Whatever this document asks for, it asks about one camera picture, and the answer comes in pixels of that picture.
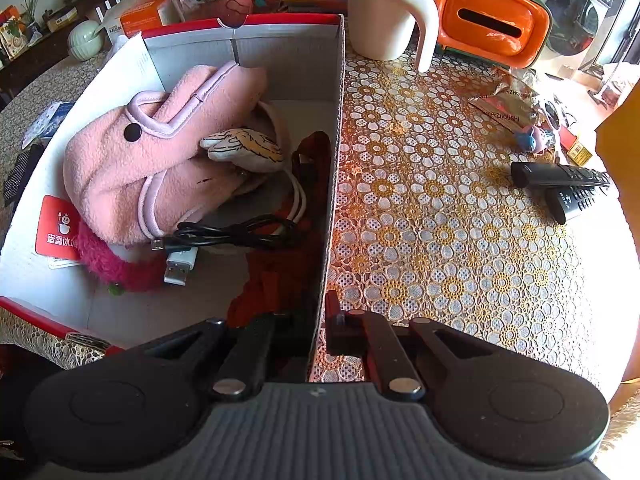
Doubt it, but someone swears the orange green tissue holder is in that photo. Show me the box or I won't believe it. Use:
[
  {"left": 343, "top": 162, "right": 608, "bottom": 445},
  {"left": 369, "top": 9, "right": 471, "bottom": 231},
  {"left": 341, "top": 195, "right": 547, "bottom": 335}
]
[{"left": 434, "top": 0, "right": 552, "bottom": 68}]

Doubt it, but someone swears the snack wrapper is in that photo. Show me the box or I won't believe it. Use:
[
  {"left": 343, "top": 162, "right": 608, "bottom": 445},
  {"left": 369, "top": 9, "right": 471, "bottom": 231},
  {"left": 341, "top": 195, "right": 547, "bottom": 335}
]
[{"left": 469, "top": 79, "right": 538, "bottom": 132}]

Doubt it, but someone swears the black usb cable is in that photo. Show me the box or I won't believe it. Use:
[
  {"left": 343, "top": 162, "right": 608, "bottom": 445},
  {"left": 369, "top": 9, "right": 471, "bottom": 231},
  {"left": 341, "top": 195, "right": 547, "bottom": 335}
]
[{"left": 150, "top": 213, "right": 306, "bottom": 256}]

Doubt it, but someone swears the basketball in container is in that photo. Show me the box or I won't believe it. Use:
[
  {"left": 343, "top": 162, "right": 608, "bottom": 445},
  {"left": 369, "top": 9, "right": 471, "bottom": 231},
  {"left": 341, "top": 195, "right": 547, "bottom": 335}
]
[{"left": 208, "top": 0, "right": 254, "bottom": 27}]

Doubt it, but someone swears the white insulated mug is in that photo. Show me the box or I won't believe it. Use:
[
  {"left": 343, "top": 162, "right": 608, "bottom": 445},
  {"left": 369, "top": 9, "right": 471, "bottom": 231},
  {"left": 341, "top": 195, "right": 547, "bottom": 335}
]
[{"left": 347, "top": 0, "right": 439, "bottom": 73}]

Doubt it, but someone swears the wooden sideboard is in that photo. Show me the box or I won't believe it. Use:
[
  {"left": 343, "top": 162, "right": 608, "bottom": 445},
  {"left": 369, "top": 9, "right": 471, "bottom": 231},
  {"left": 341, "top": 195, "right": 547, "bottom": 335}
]
[{"left": 0, "top": 0, "right": 105, "bottom": 98}]

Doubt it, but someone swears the small blue pink toy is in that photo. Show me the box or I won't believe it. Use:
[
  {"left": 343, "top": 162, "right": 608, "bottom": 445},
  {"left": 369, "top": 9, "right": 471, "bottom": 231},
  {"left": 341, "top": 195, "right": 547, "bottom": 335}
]
[{"left": 514, "top": 126, "right": 555, "bottom": 155}]

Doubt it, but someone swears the red and white cardboard box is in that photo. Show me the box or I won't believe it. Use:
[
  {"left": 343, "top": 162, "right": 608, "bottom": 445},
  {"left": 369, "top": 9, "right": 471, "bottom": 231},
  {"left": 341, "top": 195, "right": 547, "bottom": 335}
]
[{"left": 1, "top": 14, "right": 345, "bottom": 368}]

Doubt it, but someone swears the small yellow box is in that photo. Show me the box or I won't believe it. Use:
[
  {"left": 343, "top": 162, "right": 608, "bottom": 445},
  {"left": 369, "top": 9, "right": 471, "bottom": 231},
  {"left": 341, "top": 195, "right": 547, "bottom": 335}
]
[{"left": 566, "top": 140, "right": 592, "bottom": 167}]

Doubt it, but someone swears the pink fluffy plush toy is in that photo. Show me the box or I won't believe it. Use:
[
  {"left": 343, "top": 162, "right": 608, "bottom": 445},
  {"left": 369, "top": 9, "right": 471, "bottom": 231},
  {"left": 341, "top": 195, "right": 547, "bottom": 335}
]
[{"left": 75, "top": 220, "right": 166, "bottom": 292}]

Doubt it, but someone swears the blue tissue pack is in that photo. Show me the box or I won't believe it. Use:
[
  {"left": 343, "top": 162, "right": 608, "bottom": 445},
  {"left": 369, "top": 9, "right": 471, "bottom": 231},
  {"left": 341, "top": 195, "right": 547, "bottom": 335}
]
[{"left": 22, "top": 101, "right": 74, "bottom": 148}]

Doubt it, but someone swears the washing machine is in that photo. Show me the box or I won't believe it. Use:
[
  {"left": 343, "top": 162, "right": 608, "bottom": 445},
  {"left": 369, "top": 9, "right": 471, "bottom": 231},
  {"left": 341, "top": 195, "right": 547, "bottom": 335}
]
[{"left": 542, "top": 0, "right": 613, "bottom": 65}]

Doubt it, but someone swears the yellow chair back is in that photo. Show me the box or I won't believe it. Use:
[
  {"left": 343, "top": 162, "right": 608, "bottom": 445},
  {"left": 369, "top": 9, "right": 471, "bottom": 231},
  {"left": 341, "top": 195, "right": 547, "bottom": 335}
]
[{"left": 596, "top": 84, "right": 640, "bottom": 252}]

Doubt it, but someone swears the black dotted pouch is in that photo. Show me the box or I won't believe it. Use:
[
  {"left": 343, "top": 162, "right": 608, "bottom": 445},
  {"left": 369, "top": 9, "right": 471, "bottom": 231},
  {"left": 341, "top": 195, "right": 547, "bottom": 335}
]
[{"left": 2, "top": 142, "right": 44, "bottom": 207}]

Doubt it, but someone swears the black remote control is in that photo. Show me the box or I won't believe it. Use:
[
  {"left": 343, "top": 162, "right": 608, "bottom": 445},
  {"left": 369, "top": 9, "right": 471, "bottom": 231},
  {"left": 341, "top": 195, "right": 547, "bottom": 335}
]
[
  {"left": 510, "top": 162, "right": 612, "bottom": 188},
  {"left": 544, "top": 186, "right": 596, "bottom": 226}
]

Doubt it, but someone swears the pink fleece garment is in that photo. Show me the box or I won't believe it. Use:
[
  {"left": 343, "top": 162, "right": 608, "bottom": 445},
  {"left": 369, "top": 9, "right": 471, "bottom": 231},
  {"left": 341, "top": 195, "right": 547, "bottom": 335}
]
[{"left": 63, "top": 62, "right": 288, "bottom": 246}]

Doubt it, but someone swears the orange tissue box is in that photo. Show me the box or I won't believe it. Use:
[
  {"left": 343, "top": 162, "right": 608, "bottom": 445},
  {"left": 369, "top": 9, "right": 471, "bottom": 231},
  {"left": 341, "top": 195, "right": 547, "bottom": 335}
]
[{"left": 102, "top": 0, "right": 180, "bottom": 44}]

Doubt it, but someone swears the cream cartoon plush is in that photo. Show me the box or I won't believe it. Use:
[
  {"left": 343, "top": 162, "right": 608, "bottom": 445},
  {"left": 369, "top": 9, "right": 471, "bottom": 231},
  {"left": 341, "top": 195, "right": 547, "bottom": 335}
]
[{"left": 200, "top": 128, "right": 284, "bottom": 174}]

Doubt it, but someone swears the green ceramic jar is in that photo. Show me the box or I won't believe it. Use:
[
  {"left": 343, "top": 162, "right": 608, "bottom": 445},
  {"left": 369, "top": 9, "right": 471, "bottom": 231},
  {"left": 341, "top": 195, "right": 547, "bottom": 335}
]
[{"left": 67, "top": 21, "right": 103, "bottom": 62}]

